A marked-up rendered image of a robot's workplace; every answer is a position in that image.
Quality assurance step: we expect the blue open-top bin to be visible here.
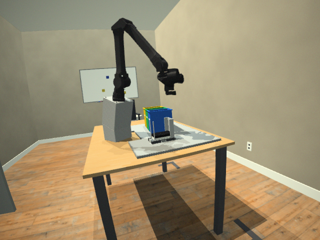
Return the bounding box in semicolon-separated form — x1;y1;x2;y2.
147;108;172;133

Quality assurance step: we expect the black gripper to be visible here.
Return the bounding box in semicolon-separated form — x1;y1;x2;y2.
163;81;176;95

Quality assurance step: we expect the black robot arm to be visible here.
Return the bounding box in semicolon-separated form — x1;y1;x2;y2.
111;18;184;102

